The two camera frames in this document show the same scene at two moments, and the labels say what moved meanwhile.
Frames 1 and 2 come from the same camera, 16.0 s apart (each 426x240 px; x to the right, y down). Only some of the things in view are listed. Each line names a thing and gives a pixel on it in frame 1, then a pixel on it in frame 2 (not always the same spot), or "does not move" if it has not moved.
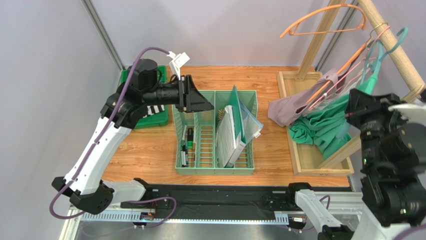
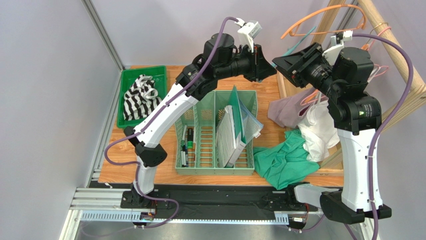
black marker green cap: x=190 y=138 does not move
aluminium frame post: x=100 y=28 does not move
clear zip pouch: x=252 y=125 does not move
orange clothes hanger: x=363 y=26 does not move
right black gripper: x=360 y=108 to x=300 y=69
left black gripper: x=189 y=98 to x=259 y=68
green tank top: x=327 y=125 to x=286 y=163
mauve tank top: x=283 y=111 does not move
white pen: x=183 y=155 does not move
